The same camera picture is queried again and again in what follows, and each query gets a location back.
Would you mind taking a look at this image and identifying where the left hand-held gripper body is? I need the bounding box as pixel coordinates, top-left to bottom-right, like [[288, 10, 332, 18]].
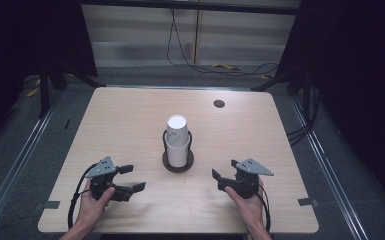
[[84, 155, 122, 202]]

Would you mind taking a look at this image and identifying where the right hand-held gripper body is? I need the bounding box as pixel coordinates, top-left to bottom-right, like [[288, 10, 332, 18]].
[[232, 157, 275, 200]]

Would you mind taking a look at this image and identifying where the dark brown cup holder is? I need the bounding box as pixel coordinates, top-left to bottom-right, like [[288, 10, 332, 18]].
[[161, 129, 195, 174]]

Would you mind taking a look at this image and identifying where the flowered white paper cup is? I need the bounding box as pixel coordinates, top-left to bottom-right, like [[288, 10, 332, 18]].
[[164, 132, 192, 169]]

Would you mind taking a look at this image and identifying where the person's right hand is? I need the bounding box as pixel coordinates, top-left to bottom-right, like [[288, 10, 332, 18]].
[[224, 179, 268, 232]]

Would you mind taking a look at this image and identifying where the person's left hand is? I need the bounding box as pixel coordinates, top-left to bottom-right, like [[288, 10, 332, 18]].
[[75, 179, 116, 232]]

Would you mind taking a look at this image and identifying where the grey tape piece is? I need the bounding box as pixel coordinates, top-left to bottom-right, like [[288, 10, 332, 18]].
[[34, 200, 61, 211], [297, 197, 320, 208]]

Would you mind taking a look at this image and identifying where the black metal stand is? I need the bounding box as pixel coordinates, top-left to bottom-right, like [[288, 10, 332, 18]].
[[38, 56, 108, 120]]

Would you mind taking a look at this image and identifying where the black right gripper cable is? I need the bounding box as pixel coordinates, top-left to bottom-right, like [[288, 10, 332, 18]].
[[255, 183, 272, 233]]

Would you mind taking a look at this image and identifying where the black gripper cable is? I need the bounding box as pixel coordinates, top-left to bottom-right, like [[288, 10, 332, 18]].
[[67, 162, 100, 230], [255, 183, 272, 233]]

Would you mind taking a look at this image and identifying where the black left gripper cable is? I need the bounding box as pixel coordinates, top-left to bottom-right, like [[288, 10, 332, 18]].
[[67, 162, 100, 230]]

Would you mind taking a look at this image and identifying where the black cable bundle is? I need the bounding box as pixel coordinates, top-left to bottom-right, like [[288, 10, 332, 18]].
[[286, 84, 322, 147]]

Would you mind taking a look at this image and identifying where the metal floor rail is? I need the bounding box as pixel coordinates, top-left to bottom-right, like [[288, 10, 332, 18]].
[[288, 94, 369, 240], [0, 89, 68, 233]]

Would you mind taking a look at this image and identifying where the black hanging cable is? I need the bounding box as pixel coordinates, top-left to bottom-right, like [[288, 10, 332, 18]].
[[165, 8, 280, 77]]

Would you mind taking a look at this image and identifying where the black horizontal frame bar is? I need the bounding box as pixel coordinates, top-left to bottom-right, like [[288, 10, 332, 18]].
[[80, 0, 302, 16]]

